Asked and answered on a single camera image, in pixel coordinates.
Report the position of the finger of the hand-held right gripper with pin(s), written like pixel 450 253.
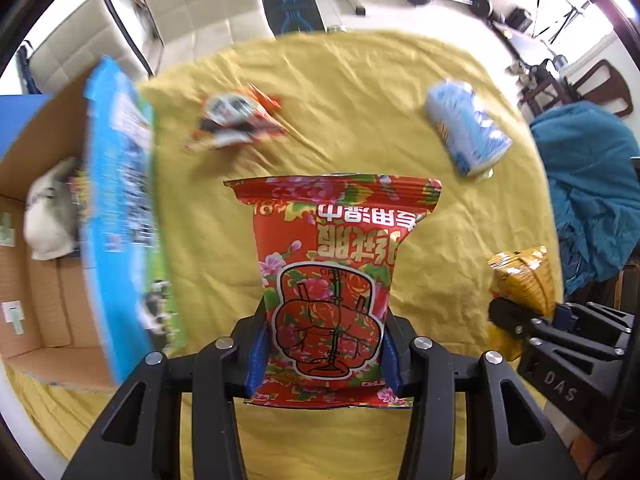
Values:
pixel 515 317
pixel 595 325

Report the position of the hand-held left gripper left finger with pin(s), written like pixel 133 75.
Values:
pixel 256 360

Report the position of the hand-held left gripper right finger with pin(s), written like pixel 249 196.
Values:
pixel 393 360

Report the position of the yellow snack bag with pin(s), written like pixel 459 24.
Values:
pixel 525 275

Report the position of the red floral snack bag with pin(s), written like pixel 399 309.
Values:
pixel 330 270

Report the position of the blue snack packet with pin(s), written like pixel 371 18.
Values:
pixel 125 200

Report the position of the cardboard box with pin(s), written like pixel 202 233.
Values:
pixel 40 310

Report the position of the teal cloth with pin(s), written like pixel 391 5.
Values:
pixel 590 185

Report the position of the light blue tissue pack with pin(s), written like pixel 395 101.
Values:
pixel 465 127

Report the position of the wooden chair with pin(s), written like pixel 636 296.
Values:
pixel 610 85

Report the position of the orange snack packet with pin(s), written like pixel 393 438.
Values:
pixel 235 117

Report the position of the yellow blanket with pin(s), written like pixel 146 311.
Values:
pixel 360 110

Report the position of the black exercise mat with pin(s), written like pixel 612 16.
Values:
pixel 291 2

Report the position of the white cushioned sofa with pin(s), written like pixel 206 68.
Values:
pixel 200 5
pixel 75 45

